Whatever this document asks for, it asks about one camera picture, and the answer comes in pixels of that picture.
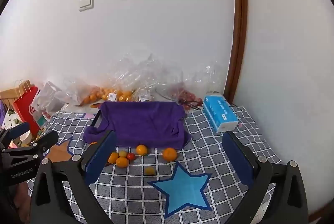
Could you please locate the purple towel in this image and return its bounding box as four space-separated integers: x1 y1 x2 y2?
83 101 192 151

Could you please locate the white spotted cloth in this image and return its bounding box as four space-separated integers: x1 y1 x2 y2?
0 109 23 133

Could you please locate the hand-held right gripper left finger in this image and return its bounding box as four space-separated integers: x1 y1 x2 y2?
29 130 117 224

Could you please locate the white wall light switch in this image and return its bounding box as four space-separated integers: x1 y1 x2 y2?
79 0 94 12

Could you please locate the white plastic bag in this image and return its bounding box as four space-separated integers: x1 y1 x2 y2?
31 80 69 120

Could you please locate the clear bag of mandarins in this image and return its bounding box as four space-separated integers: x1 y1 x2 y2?
64 78 103 107

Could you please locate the white cup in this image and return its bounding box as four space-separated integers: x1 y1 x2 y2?
19 131 32 143

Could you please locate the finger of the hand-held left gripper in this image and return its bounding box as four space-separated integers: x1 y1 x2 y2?
0 122 30 147
1 130 59 161

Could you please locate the brown paper bag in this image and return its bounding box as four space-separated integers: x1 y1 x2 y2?
0 80 33 110

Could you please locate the red paper bag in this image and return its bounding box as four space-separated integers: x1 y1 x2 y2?
13 86 42 136

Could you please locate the brown wooden door frame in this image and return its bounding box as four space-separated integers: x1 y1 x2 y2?
224 0 248 104

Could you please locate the black framed tray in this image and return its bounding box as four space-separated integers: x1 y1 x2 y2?
90 109 105 130

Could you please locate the large orange mandarin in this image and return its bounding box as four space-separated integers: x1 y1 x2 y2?
162 147 178 161

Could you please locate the clear bag of kumquats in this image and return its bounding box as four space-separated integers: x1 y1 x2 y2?
100 53 183 103

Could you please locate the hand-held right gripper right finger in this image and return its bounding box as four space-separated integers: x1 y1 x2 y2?
222 130 309 224

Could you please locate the blue tissue pack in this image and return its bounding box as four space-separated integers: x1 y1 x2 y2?
202 95 239 134

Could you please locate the clear bag of red tomatoes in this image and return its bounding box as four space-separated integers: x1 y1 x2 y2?
154 62 227 111

